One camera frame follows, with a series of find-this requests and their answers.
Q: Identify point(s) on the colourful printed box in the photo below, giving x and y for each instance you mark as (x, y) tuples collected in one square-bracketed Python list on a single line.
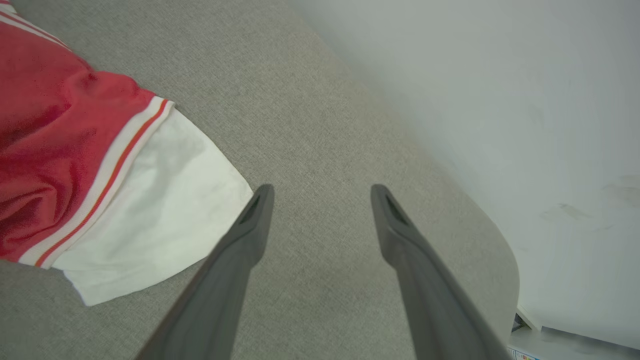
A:
[(522, 355)]

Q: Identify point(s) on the light grey fabric sofa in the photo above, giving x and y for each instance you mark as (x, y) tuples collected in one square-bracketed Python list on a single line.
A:
[(310, 130)]

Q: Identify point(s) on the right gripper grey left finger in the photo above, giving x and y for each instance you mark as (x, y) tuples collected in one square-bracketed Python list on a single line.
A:
[(220, 290)]

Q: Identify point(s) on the white board piece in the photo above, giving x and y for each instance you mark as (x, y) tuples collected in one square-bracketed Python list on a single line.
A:
[(529, 317)]

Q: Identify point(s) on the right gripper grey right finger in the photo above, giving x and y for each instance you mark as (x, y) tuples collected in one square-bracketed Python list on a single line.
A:
[(430, 295)]

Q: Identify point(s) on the red and white jersey garment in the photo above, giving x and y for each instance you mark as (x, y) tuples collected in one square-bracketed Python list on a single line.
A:
[(65, 150)]

